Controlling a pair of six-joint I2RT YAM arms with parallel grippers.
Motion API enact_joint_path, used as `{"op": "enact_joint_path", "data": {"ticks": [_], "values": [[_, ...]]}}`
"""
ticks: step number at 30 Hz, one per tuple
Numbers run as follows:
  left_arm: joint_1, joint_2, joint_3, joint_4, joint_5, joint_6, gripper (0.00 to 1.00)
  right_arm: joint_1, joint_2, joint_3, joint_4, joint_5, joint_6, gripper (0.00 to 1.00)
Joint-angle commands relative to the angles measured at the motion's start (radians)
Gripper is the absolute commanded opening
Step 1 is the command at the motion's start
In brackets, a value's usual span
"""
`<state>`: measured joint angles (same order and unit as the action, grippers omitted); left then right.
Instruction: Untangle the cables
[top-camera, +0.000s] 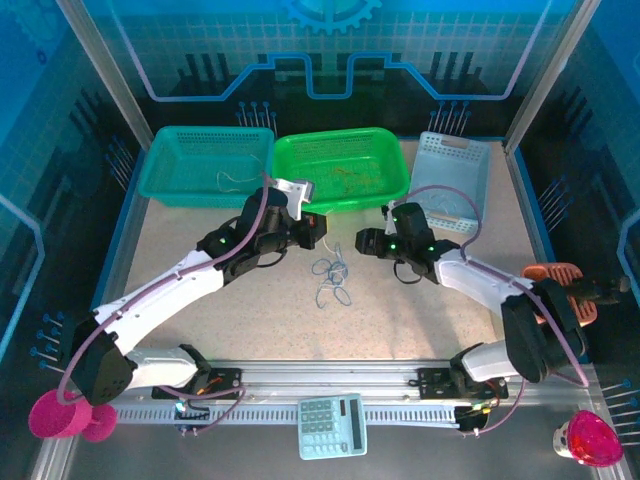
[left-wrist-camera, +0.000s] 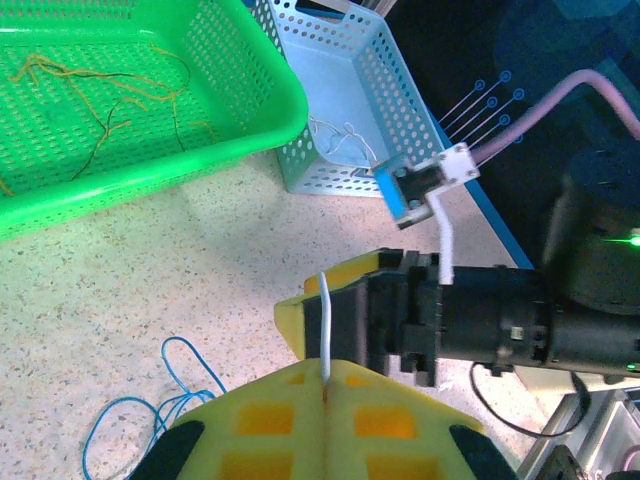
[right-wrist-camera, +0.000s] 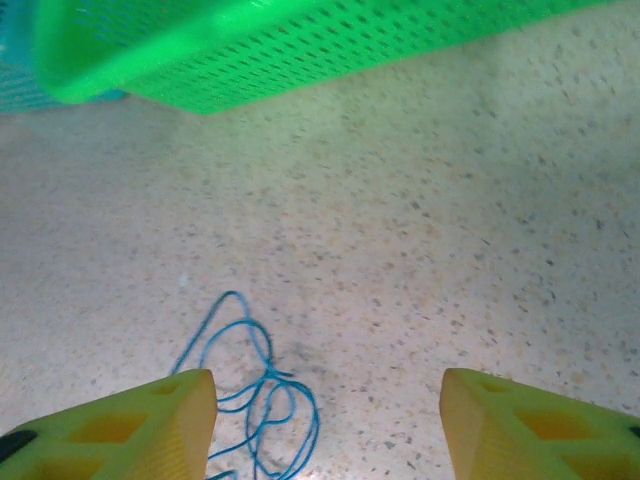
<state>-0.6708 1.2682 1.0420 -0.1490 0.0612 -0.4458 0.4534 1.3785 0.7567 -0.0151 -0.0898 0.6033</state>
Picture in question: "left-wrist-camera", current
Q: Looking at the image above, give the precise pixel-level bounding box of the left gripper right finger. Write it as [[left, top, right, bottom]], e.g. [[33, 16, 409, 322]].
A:
[[325, 359, 521, 480]]

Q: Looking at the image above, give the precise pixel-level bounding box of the right gripper black wire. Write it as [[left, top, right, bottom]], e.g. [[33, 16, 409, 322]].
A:
[[468, 360, 592, 440]]

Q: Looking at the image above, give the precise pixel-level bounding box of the dark green thin cable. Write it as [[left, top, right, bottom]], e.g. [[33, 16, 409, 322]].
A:
[[68, 58, 195, 182]]

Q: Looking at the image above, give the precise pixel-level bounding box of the light blue plastic basket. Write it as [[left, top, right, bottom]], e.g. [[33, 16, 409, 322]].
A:
[[247, 0, 447, 200]]

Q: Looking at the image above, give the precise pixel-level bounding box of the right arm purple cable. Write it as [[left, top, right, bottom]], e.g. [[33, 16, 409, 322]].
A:
[[472, 68, 640, 157]]

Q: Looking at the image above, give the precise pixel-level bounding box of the green plastic basket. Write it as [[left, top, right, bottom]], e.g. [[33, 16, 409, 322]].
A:
[[0, 0, 309, 242]]

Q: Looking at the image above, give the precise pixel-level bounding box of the blue thin cable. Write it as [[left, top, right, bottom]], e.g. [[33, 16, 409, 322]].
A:
[[81, 335, 230, 477]]

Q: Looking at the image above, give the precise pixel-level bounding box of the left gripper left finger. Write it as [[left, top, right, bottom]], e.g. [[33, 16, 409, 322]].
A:
[[127, 358, 328, 480]]

